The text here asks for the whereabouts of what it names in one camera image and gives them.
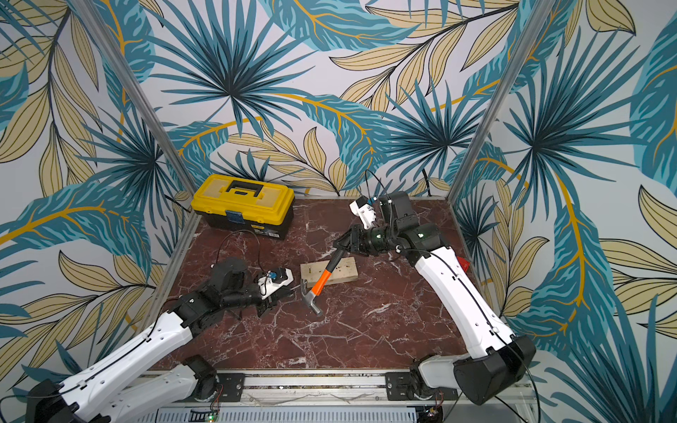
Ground aluminium front frame rail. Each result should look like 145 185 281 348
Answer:
78 367 541 409

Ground yellow black plastic toolbox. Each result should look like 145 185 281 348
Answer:
191 174 294 240

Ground orange black claw hammer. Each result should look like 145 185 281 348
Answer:
300 248 347 317

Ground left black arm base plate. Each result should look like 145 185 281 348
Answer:
178 372 245 405

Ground white perforated vent panel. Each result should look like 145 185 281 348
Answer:
136 406 418 423

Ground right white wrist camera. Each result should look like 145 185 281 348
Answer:
350 196 377 230

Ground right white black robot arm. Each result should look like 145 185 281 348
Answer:
312 191 536 405

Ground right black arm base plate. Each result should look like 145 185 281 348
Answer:
384 371 460 402

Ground light wooden board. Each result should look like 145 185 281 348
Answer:
300 257 359 287

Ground red pipe wrench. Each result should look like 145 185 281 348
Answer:
458 257 470 273

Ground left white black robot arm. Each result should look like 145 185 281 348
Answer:
25 257 294 422

